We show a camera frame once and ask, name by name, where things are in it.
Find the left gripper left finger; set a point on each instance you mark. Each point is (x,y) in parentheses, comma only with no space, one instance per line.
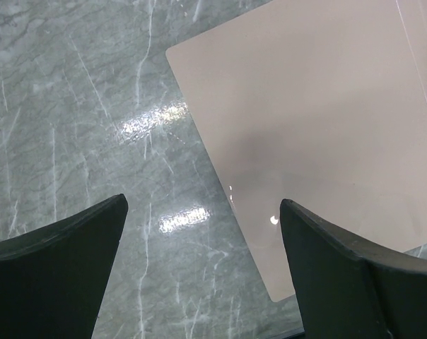
(53,279)

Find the beige cardboard folder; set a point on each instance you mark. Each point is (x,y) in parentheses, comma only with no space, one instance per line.
(320,102)

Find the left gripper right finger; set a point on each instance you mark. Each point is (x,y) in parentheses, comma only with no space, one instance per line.
(350,287)

